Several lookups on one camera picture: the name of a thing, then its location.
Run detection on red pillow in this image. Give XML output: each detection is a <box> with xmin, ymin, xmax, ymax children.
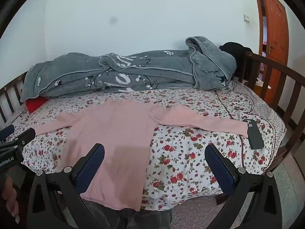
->
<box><xmin>25</xmin><ymin>97</ymin><xmax>48</xmax><ymax>113</ymax></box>

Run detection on orange wooden door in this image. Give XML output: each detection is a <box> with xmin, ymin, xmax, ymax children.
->
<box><xmin>251</xmin><ymin>0</ymin><xmax>290</xmax><ymax>81</ymax></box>

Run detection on person's dark trousers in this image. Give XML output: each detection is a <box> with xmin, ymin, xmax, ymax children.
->
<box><xmin>81</xmin><ymin>199</ymin><xmax>173</xmax><ymax>229</ymax></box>

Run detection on pink knit sweater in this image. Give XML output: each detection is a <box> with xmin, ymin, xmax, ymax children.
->
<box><xmin>36</xmin><ymin>99</ymin><xmax>249</xmax><ymax>211</ymax></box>

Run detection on dark wooden bed frame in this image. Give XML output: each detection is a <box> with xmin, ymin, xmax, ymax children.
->
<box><xmin>0</xmin><ymin>50</ymin><xmax>305</xmax><ymax>172</ymax></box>

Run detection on floral bed sheet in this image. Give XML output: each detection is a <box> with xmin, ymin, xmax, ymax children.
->
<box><xmin>5</xmin><ymin>80</ymin><xmax>286</xmax><ymax>211</ymax></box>

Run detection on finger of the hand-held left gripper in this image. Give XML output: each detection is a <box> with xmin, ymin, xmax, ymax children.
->
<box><xmin>0</xmin><ymin>127</ymin><xmax>36</xmax><ymax>152</ymax></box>
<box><xmin>0</xmin><ymin>125</ymin><xmax>15</xmax><ymax>142</ymax></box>

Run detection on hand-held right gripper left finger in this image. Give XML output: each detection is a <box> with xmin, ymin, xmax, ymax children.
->
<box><xmin>27</xmin><ymin>143</ymin><xmax>112</xmax><ymax>229</ymax></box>

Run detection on grey flower print blanket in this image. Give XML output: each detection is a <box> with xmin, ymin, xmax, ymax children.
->
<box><xmin>20</xmin><ymin>36</ymin><xmax>237</xmax><ymax>102</ymax></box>

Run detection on black garment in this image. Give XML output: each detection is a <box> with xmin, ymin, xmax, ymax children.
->
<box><xmin>219</xmin><ymin>42</ymin><xmax>253</xmax><ymax>77</ymax></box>

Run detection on person's left hand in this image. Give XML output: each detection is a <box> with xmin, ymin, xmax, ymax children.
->
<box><xmin>1</xmin><ymin>175</ymin><xmax>20</xmax><ymax>223</ymax></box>

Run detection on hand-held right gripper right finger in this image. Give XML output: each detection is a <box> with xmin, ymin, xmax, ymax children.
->
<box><xmin>205</xmin><ymin>143</ymin><xmax>290</xmax><ymax>229</ymax></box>

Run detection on dark smartphone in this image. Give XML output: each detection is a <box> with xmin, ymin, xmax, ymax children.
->
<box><xmin>242</xmin><ymin>119</ymin><xmax>265</xmax><ymax>150</ymax></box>

